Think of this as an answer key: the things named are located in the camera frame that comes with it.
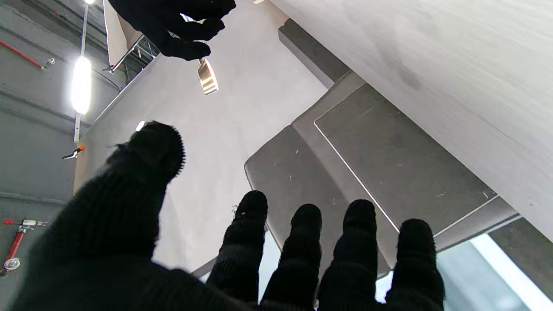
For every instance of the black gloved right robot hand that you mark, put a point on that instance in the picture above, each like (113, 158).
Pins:
(173, 21)

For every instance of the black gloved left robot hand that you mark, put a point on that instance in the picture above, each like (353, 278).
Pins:
(108, 224)

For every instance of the beige backdrop panel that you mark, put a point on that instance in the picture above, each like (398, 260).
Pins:
(114, 39)

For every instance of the copper pendant lamp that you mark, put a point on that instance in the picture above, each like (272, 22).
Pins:
(208, 77)

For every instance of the orange black spring clamp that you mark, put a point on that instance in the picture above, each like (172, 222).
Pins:
(77, 151)

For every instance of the red sprinkler pipe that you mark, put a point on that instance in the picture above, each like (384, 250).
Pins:
(17, 52)
(15, 246)

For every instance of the long bright ceiling light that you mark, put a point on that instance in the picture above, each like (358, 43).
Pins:
(81, 84)

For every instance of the grey office chair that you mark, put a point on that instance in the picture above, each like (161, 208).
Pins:
(389, 160)

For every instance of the metal frame truss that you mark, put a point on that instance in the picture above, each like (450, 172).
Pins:
(129, 54)

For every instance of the metal light mounting rail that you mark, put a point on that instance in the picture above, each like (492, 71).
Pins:
(84, 36)

